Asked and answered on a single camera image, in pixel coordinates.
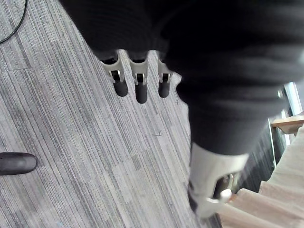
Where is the black cable on floor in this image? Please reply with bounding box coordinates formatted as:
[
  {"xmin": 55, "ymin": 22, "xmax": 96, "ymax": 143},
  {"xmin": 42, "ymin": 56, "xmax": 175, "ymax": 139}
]
[{"xmin": 0, "ymin": 0, "xmax": 29, "ymax": 44}]

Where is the glass door with metal frame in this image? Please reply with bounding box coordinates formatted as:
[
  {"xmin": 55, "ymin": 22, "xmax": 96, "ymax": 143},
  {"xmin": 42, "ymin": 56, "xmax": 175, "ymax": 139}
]
[{"xmin": 277, "ymin": 82, "xmax": 304, "ymax": 117}]

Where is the wooden table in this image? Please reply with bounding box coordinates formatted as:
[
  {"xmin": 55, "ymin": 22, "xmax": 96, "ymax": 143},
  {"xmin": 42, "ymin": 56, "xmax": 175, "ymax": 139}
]
[{"xmin": 271, "ymin": 114, "xmax": 304, "ymax": 136}]

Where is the beige bed cover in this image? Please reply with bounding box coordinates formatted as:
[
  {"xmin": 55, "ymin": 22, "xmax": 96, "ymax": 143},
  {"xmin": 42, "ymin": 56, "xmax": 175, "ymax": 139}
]
[{"xmin": 218, "ymin": 123, "xmax": 304, "ymax": 228}]

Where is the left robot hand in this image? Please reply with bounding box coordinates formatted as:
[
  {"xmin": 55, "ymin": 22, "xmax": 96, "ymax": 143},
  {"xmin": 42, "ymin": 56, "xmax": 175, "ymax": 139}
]
[{"xmin": 58, "ymin": 0, "xmax": 304, "ymax": 219}]

